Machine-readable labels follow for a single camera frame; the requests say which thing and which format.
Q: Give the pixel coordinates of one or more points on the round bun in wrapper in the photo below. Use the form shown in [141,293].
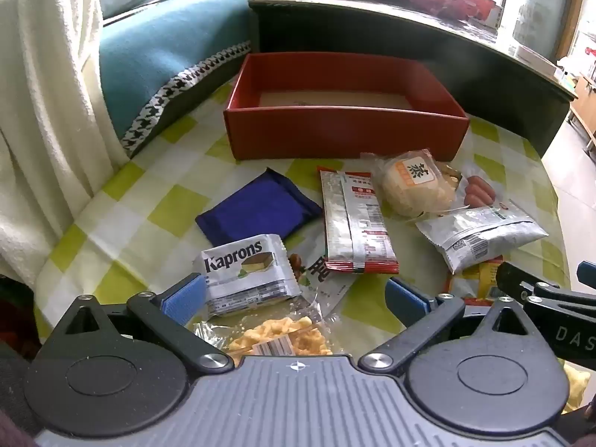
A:
[411,183]

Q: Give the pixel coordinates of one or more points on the sausage snack packet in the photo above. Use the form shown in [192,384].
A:
[472,186]

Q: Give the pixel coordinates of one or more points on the wooden shelf unit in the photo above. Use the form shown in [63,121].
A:
[582,112]

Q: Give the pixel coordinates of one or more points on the white nut snack packet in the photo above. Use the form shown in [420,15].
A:
[321,274]

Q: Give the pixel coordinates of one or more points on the orange red small packet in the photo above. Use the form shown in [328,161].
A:
[477,282]

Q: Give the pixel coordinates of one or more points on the red and silver snack packet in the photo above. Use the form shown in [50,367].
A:
[357,240]

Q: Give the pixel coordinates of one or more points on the dark wooden coffee table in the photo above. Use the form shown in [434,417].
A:
[477,68]

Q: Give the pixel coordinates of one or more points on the clear waffle snack bag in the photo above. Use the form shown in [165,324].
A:
[289,328]

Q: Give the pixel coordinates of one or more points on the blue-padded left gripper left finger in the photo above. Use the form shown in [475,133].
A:
[166,315]

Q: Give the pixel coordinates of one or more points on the Kaprons wafer packet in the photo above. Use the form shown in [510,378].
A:
[246,274]

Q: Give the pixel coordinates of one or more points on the red cardboard box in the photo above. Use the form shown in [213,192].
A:
[337,105]

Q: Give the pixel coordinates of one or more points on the white fluffy blanket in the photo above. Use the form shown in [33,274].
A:
[58,144]

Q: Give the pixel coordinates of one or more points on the blue snack packet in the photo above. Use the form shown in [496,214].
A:
[269,204]

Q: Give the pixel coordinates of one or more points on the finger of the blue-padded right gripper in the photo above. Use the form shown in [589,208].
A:
[586,273]

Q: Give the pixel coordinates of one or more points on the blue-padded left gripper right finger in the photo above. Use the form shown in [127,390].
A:
[427,320]

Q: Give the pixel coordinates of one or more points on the silver foil snack bag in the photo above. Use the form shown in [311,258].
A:
[470,236]

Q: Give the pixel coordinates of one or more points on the teal houndstooth-trimmed cushion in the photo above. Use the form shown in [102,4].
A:
[161,61]

